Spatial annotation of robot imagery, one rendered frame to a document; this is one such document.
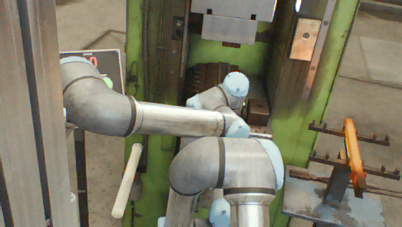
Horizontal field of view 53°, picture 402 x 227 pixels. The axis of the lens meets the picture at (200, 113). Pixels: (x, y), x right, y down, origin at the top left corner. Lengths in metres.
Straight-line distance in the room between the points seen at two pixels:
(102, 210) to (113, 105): 1.72
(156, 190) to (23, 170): 1.77
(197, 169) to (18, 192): 0.51
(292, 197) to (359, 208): 0.27
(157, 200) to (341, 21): 1.26
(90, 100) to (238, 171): 0.35
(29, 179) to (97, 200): 2.21
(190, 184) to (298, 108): 1.05
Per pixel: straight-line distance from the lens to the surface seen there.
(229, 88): 1.18
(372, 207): 1.79
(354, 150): 1.57
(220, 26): 1.52
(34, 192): 0.44
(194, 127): 1.00
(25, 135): 0.39
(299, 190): 1.73
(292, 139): 1.95
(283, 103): 1.84
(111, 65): 1.56
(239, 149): 0.88
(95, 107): 0.88
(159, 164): 2.04
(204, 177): 0.87
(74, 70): 0.97
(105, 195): 2.66
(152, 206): 2.24
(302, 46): 1.71
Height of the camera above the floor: 1.83
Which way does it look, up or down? 32 degrees down
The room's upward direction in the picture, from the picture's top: 7 degrees clockwise
